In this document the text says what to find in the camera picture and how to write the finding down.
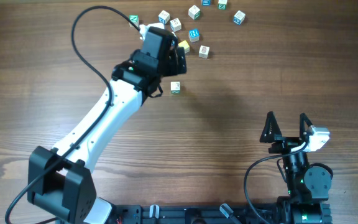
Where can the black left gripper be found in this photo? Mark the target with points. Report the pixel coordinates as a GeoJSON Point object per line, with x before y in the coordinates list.
{"type": "Point", "coordinates": [175, 66]}

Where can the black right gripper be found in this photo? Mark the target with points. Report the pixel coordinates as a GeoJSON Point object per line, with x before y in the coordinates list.
{"type": "Point", "coordinates": [284, 142]}

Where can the green z block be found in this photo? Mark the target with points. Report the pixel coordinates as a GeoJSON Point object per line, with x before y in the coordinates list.
{"type": "Point", "coordinates": [222, 4]}
{"type": "Point", "coordinates": [175, 88]}

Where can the yellow animal block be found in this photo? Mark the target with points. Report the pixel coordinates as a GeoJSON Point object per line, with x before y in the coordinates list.
{"type": "Point", "coordinates": [184, 44]}

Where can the green V block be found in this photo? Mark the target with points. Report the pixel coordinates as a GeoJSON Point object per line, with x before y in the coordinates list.
{"type": "Point", "coordinates": [194, 12]}

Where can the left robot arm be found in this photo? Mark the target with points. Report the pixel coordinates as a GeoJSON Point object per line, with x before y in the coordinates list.
{"type": "Point", "coordinates": [60, 180]}

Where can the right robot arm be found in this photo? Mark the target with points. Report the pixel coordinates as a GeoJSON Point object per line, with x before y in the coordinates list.
{"type": "Point", "coordinates": [308, 184]}

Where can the yellow K block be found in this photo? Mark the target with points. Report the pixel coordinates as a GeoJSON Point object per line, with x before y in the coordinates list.
{"type": "Point", "coordinates": [204, 51]}

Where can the blue striped H block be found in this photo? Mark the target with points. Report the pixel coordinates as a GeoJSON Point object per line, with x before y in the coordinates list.
{"type": "Point", "coordinates": [194, 35]}

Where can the plain wood picture block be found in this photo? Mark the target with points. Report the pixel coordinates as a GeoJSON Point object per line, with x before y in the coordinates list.
{"type": "Point", "coordinates": [175, 25]}

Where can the blue white back block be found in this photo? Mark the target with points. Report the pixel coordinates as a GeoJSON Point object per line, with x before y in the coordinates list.
{"type": "Point", "coordinates": [164, 17]}

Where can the teal green N block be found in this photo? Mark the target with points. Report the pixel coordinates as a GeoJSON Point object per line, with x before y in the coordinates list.
{"type": "Point", "coordinates": [134, 19]}

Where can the blue block far right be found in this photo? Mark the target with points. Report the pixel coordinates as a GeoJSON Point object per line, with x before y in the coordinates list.
{"type": "Point", "coordinates": [239, 17]}

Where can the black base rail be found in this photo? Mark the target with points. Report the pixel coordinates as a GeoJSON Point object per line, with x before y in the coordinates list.
{"type": "Point", "coordinates": [262, 213]}

